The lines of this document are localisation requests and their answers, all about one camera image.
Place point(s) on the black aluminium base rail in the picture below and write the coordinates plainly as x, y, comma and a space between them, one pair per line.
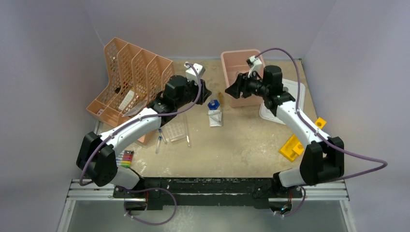
207, 191

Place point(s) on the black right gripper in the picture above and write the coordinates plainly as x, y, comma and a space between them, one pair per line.
240, 86

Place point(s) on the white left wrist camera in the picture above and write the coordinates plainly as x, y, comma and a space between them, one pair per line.
194, 72

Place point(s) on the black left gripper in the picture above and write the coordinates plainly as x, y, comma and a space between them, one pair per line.
203, 94

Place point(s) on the clay triangle in bag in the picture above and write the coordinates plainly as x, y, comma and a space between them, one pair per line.
215, 118

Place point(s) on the blue capped tube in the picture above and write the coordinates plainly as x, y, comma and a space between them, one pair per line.
162, 135
158, 145

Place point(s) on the clear plastic well plate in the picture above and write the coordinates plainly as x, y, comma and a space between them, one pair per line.
176, 128

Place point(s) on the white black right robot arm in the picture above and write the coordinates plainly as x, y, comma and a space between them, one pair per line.
323, 159

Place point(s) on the colored marker pack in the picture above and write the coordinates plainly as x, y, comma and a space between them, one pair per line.
124, 159

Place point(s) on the pink plastic bin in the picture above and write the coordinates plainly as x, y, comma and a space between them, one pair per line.
233, 63

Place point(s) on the yellow test tube rack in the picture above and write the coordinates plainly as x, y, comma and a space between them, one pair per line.
292, 149

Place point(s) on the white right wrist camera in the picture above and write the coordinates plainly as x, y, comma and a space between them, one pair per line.
255, 64

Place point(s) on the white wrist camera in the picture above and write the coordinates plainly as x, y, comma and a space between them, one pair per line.
194, 72
255, 64

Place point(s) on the brown bristle tube brush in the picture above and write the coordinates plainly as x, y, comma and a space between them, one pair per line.
221, 101

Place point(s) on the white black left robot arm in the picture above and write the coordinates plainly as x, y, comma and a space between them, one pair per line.
97, 157

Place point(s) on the white plastic bin lid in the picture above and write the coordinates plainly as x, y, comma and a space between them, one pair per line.
287, 112

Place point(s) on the orange perforated file organizer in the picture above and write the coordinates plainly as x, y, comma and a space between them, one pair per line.
129, 67

